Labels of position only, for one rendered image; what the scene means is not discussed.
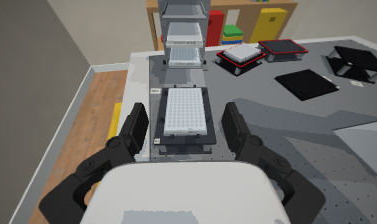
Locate grey speckled base plate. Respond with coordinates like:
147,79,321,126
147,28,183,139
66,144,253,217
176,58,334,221
149,39,377,224

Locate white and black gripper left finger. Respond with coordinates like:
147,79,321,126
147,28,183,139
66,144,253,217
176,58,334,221
39,102,149,224

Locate grey plate hotel rack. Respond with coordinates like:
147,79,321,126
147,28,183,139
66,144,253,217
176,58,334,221
157,0,211,87

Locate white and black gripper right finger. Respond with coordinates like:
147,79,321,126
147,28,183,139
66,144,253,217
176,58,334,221
221,102,326,224

